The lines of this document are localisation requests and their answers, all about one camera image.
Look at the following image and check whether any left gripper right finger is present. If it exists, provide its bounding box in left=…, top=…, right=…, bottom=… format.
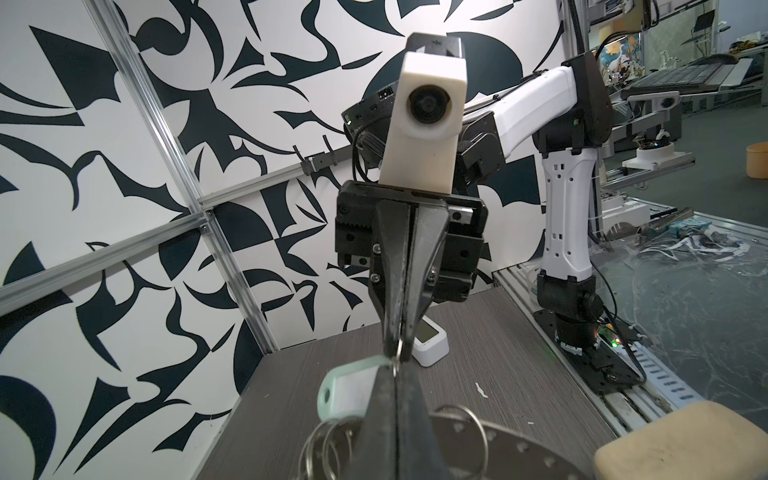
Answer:
left=395, top=363, right=450, bottom=480

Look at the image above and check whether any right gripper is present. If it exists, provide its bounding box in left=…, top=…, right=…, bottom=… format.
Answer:
left=335, top=180, right=488, bottom=362

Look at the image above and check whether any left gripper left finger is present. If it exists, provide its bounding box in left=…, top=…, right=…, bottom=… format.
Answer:
left=344, top=366, right=397, bottom=480

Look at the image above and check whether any pale green key tag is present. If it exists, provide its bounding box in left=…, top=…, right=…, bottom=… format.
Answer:
left=316, top=355, right=391, bottom=422

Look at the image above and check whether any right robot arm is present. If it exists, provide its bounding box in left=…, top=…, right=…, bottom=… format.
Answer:
left=335, top=52, right=612, bottom=361

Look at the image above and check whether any white digital timer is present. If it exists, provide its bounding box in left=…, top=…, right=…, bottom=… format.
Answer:
left=412, top=316, right=450, bottom=368

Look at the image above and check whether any beige eyeglass case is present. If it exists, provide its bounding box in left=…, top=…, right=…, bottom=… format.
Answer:
left=593, top=401, right=767, bottom=479

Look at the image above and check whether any wall hook rail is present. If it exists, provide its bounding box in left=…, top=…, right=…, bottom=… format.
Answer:
left=292, top=134, right=352, bottom=176

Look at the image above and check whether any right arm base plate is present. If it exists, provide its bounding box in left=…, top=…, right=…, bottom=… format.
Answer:
left=533, top=310, right=642, bottom=395

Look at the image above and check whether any white cable duct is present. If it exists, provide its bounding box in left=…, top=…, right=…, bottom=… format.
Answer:
left=631, top=342, right=704, bottom=409

